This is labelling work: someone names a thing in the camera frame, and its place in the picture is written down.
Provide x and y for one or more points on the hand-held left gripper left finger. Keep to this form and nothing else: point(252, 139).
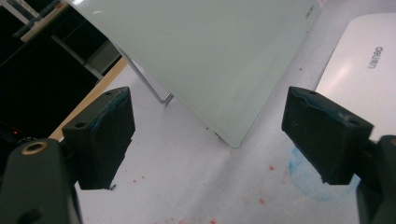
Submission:
point(102, 140)

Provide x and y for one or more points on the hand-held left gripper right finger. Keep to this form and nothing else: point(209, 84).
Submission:
point(327, 137)

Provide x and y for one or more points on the white board eraser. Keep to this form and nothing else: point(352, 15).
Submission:
point(358, 62)

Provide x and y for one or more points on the wooden table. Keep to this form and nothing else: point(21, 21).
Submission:
point(93, 93)

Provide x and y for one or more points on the white table mat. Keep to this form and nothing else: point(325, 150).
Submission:
point(186, 174)

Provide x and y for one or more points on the glass whiteboard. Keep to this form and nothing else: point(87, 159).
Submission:
point(211, 56)

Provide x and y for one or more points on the white metal desk frame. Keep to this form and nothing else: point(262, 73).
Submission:
point(96, 59)

